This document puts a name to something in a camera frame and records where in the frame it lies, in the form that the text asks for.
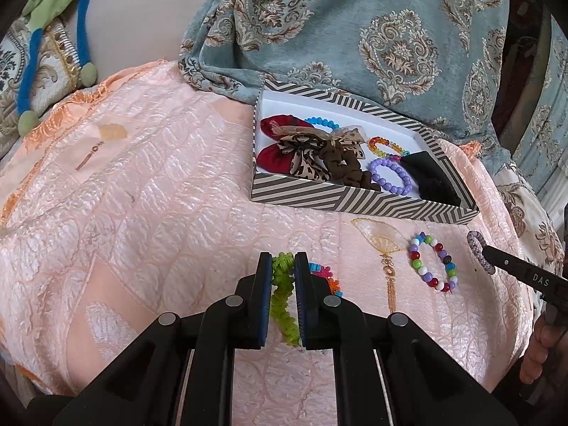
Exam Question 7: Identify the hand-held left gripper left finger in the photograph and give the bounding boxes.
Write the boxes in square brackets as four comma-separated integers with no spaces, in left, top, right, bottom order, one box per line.
[53,251,273,426]

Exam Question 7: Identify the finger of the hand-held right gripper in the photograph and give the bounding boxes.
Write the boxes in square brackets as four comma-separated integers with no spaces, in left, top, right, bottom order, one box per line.
[481,244,568,317]

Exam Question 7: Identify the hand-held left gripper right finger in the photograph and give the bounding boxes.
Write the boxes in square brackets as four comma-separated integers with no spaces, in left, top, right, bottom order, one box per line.
[294,251,516,426]

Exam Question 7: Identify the green frilly hair tie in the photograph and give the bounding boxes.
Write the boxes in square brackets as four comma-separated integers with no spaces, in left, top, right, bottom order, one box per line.
[270,252,303,348]

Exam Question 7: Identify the purple braided hair tie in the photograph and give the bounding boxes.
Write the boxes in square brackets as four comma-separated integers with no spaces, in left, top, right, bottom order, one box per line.
[466,230,496,275]

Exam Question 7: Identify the striped cardboard box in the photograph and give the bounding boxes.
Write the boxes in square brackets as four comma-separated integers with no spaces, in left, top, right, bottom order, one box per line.
[251,79,481,226]

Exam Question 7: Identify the black scrunchie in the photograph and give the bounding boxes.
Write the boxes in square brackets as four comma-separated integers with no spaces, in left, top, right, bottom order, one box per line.
[399,151,463,207]

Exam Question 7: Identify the red satin hair bow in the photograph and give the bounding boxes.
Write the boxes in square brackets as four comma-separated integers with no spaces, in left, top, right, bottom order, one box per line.
[258,114,308,172]

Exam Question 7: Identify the person's right hand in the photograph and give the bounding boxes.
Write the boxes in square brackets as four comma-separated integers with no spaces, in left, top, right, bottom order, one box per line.
[518,314,556,386]

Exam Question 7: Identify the peach embroidered bedspread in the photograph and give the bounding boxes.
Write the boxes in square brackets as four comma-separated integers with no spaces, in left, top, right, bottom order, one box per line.
[0,60,547,426]

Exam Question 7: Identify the pale blue patterned fabric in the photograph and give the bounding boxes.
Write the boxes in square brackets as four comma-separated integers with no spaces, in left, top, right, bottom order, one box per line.
[492,13,568,269]

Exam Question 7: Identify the brown scrunchie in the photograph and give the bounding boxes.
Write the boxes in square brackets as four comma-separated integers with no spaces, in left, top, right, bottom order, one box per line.
[322,141,385,193]

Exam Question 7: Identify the leopard print hair bow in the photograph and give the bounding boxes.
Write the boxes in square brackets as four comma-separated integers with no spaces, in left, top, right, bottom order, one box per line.
[273,125,367,182]

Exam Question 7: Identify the blue patterned blanket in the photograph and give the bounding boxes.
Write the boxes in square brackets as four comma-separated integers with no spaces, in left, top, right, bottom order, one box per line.
[177,0,515,160]

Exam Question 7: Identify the beige patterned cushion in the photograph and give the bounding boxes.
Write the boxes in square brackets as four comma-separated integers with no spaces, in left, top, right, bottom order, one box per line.
[0,18,85,161]

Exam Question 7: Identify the green and blue plush toy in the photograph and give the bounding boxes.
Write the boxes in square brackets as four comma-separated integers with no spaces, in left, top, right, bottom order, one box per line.
[15,0,98,136]

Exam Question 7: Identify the colourful flat bead bracelet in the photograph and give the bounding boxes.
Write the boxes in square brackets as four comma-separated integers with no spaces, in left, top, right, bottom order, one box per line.
[308,261,345,299]

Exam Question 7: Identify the multicolour round bead bracelet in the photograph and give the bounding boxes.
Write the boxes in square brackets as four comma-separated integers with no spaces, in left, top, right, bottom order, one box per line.
[408,231,459,294]

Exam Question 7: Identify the purple bead bracelet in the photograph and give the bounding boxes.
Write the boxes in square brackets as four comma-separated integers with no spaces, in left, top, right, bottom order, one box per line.
[367,157,414,196]

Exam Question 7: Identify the rainbow bead bracelet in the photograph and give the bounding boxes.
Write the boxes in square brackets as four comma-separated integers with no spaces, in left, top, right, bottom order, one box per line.
[367,137,411,161]

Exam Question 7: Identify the blue bead bracelet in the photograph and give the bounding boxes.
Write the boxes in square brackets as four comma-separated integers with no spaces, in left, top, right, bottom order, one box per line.
[305,116,340,132]

